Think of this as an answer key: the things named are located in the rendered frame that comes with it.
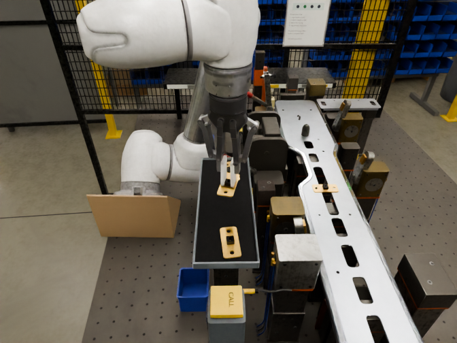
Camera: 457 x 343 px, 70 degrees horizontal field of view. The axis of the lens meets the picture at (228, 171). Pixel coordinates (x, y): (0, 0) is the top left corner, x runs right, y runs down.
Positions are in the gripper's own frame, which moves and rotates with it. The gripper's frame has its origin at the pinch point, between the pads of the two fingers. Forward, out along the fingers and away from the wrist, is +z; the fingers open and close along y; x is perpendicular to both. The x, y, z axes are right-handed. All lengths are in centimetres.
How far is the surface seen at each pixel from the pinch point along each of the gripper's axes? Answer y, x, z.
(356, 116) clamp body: 38, 74, 21
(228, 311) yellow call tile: 6.8, -28.4, 9.2
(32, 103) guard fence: -220, 164, 88
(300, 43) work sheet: 10, 129, 9
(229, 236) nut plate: 3.1, -12.3, 8.0
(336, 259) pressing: 29.3, 0.8, 25.3
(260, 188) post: 6.5, 13.0, 15.3
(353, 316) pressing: 32.9, -14.6, 25.3
